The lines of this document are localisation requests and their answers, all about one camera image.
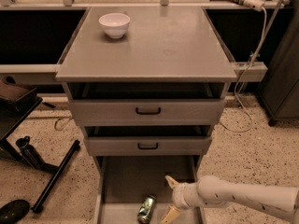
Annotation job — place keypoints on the black stand with crossbar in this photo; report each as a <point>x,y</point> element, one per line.
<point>32,157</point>

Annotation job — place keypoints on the grey drawer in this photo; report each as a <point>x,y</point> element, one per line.
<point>142,104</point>
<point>147,140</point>
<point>126,181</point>

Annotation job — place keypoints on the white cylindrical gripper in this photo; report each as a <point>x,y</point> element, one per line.
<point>179,196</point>

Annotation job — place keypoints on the black oval foot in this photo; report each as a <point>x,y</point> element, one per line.
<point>14,211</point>

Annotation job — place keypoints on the black top drawer handle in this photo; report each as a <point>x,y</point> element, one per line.
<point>148,112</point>

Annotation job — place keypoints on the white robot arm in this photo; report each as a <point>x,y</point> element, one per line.
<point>210,191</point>

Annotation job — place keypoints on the white ceramic bowl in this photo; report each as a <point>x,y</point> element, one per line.
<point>115,25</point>

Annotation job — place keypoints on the grey bottom drawer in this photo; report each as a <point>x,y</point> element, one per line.
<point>126,181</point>

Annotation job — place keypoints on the black middle drawer handle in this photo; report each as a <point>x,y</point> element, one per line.
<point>147,146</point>

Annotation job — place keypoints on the grey top drawer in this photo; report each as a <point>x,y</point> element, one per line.
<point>142,104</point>

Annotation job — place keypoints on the grey middle drawer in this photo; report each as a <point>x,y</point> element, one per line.
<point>147,140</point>

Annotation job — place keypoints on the grey bench rail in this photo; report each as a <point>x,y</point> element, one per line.
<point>250,73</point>

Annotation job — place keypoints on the grey drawer cabinet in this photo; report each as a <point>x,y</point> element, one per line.
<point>162,45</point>

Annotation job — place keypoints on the black drawer handle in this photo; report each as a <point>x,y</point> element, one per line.
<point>148,112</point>
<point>147,146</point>

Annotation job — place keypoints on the green soda can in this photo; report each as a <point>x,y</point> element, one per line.
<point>146,209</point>

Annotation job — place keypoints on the dark cabinet at right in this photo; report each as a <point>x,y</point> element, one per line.
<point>279,89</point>

